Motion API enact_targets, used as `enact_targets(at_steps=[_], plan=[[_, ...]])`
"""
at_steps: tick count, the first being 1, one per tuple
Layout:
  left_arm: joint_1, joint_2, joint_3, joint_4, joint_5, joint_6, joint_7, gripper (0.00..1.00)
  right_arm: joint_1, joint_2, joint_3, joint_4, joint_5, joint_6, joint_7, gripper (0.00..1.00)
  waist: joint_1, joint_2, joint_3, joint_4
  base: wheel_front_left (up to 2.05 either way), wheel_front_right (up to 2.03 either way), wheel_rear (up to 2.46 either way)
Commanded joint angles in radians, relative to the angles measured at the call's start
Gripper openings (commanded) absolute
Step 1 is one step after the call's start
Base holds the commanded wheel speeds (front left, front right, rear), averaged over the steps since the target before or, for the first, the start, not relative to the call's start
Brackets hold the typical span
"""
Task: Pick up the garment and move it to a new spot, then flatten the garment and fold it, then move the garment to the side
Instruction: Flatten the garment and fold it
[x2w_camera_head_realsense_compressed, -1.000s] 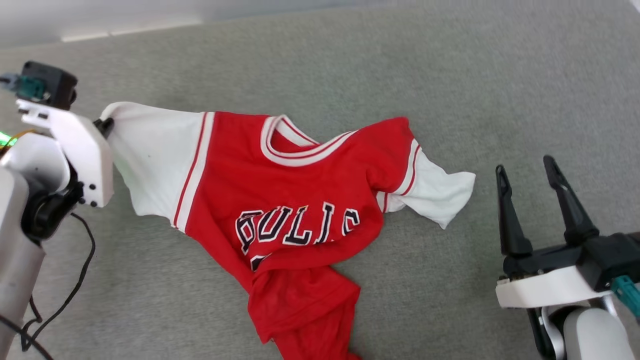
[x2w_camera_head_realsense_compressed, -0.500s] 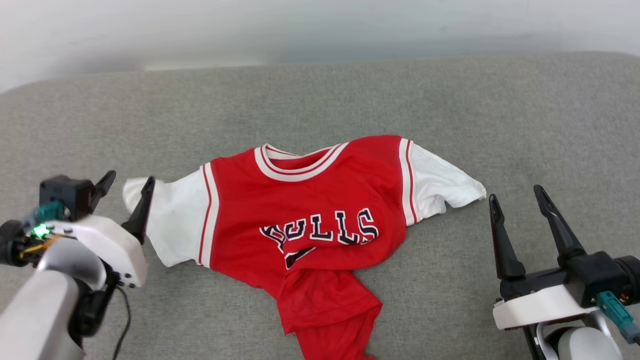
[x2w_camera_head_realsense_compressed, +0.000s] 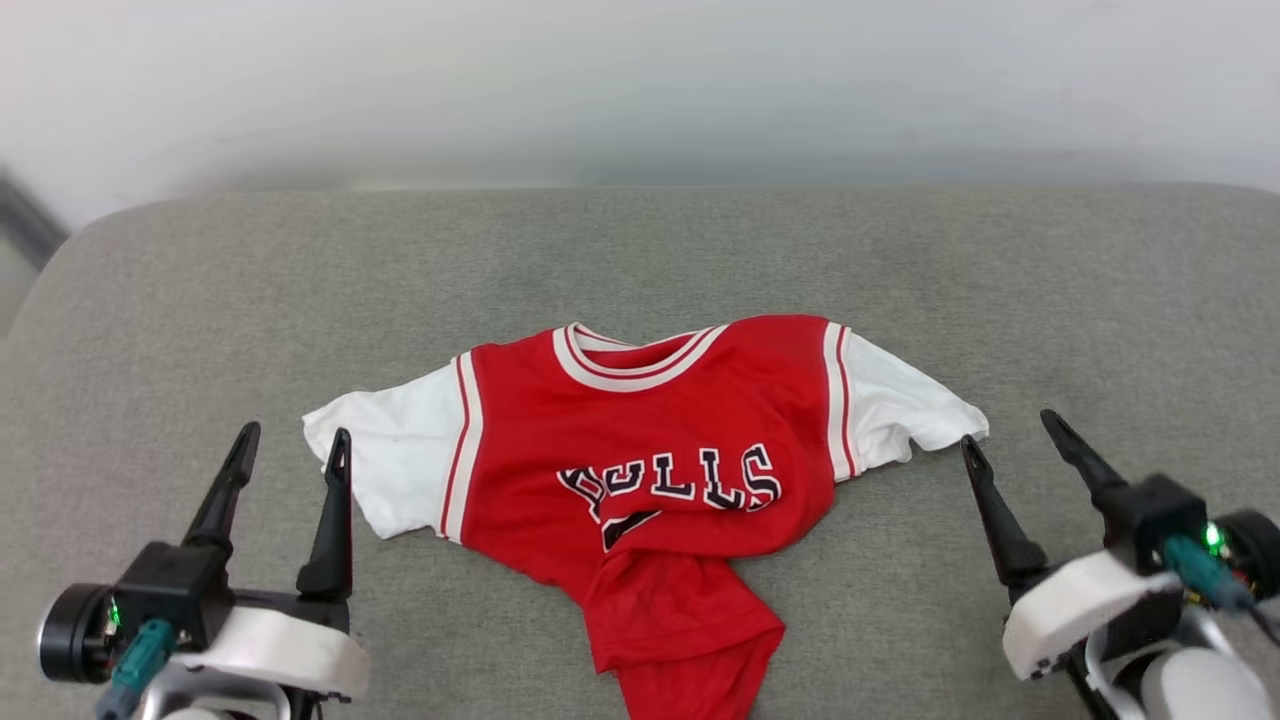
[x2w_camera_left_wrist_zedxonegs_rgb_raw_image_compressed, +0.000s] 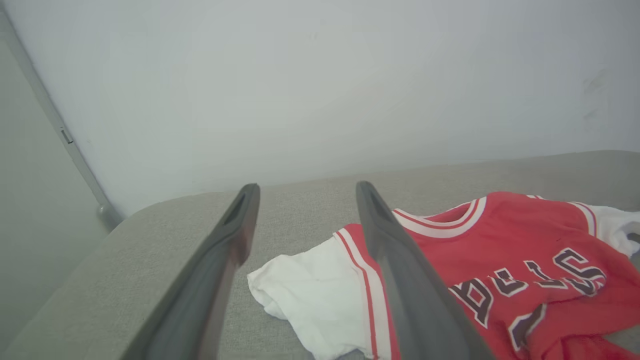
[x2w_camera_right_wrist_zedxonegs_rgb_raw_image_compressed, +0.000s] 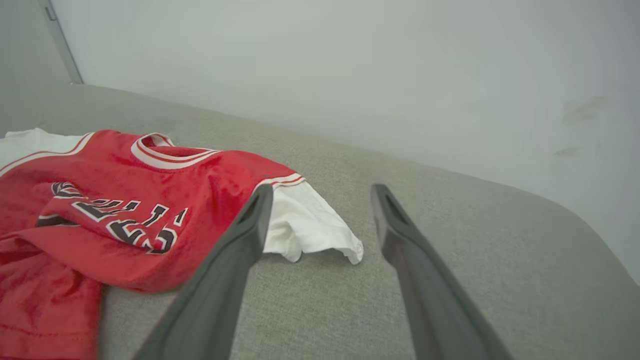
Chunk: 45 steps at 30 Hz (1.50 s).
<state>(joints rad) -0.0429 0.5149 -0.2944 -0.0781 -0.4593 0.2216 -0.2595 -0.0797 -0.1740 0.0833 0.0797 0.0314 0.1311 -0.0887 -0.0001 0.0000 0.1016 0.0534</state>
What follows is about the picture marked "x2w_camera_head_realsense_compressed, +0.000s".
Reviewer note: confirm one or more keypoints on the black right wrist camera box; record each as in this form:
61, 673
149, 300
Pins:
1155, 515

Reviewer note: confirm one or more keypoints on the grey fabric sofa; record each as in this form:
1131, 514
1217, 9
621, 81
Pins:
200, 350

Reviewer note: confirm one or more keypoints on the red white basketball jersey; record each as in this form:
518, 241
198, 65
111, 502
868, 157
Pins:
650, 430

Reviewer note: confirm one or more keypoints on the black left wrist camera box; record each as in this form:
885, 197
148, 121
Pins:
175, 590

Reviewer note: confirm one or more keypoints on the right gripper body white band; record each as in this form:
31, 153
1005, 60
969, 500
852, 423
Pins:
1070, 605

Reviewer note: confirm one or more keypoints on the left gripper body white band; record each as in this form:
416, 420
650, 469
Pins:
280, 645

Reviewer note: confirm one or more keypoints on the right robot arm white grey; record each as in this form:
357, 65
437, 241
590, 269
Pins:
1200, 690

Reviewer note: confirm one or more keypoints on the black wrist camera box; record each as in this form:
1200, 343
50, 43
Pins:
175, 590
1155, 515

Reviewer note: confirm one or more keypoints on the dark grey skirting strip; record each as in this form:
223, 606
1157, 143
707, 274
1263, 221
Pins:
30, 225

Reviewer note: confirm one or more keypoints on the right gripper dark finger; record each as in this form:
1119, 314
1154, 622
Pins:
1005, 530
1090, 465

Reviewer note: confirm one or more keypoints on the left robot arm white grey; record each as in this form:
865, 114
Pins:
230, 688

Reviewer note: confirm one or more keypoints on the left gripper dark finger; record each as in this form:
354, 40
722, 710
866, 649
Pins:
335, 540
225, 500

